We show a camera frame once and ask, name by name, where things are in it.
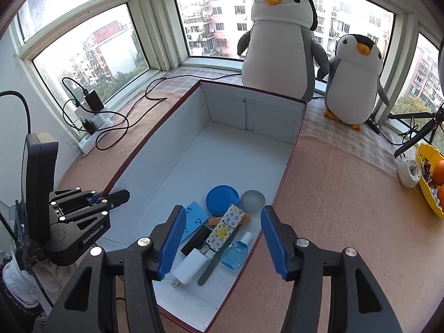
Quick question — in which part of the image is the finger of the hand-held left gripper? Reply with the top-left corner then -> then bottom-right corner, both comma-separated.
57,190 -> 131,224
49,188 -> 105,212

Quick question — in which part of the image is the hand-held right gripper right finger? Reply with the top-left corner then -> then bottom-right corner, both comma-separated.
260,205 -> 403,333

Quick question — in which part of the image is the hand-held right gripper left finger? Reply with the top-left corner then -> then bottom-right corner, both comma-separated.
33,205 -> 188,333

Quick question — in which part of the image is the black cylinder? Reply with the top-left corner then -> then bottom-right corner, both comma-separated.
180,225 -> 213,255

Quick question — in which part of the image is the white charger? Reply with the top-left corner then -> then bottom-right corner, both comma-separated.
171,248 -> 209,287

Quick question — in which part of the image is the blue phone stand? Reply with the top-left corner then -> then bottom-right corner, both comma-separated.
180,200 -> 210,241

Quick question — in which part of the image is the blue eye drop bottle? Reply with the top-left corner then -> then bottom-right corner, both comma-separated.
221,232 -> 253,269

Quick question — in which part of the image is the wooden clip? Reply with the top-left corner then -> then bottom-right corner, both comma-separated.
208,215 -> 252,227

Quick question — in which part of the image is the grey long-handled spoon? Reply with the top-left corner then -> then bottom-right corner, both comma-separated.
197,190 -> 266,286

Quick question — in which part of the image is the white patterned tube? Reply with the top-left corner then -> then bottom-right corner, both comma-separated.
201,204 -> 248,254

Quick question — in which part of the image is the blue round case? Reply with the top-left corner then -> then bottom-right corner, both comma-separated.
205,185 -> 241,217

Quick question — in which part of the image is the red-brown cardboard box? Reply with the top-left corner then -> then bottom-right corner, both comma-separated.
94,80 -> 308,332

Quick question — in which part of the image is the white power strip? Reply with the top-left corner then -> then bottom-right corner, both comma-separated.
79,118 -> 116,157

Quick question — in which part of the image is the white plug adapter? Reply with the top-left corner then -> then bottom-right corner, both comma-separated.
92,114 -> 112,129

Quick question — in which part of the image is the white round gadget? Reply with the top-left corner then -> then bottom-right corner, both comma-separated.
397,158 -> 422,188

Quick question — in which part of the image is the yellow fruit bowl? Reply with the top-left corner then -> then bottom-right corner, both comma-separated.
415,142 -> 444,220

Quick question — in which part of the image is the pile of wrapped candies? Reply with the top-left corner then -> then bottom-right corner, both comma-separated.
420,158 -> 441,202

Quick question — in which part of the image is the small penguin plush toy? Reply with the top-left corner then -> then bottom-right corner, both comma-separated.
316,34 -> 391,130

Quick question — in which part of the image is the black and red tripod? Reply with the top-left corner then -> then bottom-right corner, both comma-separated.
390,106 -> 444,158

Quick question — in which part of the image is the large penguin plush toy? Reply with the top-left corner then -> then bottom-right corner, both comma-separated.
237,0 -> 329,102

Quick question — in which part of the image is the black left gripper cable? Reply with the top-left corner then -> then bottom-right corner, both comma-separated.
0,90 -> 33,136

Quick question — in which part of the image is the black power bank cable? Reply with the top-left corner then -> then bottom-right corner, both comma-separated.
62,76 -> 87,125

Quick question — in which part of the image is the long black cable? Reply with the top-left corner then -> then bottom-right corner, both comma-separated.
94,73 -> 243,151

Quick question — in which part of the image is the white window frame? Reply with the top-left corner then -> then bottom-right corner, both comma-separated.
10,0 -> 444,125

